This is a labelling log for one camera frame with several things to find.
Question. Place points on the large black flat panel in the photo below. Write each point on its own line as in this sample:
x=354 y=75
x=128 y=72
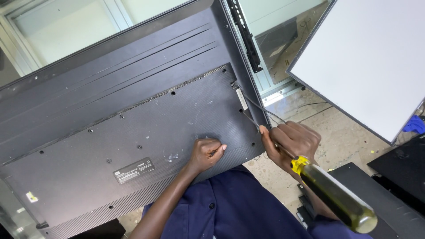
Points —
x=391 y=205

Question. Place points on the person's right hand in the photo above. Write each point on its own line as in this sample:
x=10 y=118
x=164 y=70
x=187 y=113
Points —
x=295 y=141

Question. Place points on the small black flat panel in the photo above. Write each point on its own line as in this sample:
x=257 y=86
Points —
x=405 y=166

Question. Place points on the black metal mounting bracket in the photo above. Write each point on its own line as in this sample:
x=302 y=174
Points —
x=245 y=36

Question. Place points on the black box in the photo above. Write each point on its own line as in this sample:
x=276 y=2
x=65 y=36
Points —
x=99 y=230

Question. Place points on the aluminium framed glass door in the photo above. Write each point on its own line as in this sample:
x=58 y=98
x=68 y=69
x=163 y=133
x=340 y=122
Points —
x=265 y=79

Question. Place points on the blue work shirt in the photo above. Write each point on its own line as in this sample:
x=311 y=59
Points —
x=239 y=205

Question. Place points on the black television back cover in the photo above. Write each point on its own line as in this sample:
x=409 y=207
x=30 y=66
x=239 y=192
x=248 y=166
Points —
x=99 y=109

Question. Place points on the white display panel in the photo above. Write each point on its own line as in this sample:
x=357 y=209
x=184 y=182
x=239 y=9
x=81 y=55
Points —
x=365 y=63

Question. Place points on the blue cloth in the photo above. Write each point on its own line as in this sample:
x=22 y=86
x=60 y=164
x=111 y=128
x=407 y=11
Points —
x=415 y=124

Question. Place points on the small black screw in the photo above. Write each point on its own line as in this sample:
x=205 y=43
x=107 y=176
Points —
x=212 y=153

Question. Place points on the person's left hand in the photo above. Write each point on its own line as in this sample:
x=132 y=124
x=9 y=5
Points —
x=202 y=154

